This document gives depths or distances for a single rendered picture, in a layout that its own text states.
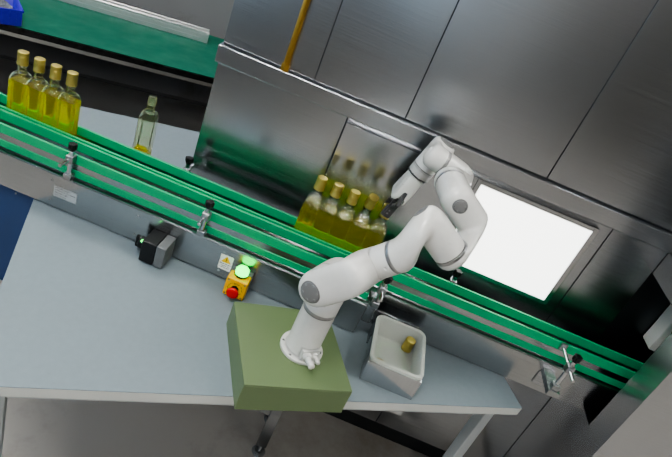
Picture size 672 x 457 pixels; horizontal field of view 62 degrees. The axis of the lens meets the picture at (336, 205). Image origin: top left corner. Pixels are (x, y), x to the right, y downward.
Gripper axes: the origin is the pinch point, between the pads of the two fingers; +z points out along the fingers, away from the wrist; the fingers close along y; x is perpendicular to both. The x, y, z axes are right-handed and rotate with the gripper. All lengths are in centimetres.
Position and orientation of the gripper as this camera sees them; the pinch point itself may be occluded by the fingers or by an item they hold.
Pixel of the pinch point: (388, 207)
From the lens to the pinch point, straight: 180.2
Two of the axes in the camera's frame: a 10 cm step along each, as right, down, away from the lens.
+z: -5.7, 6.9, 4.5
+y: -1.6, 4.4, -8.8
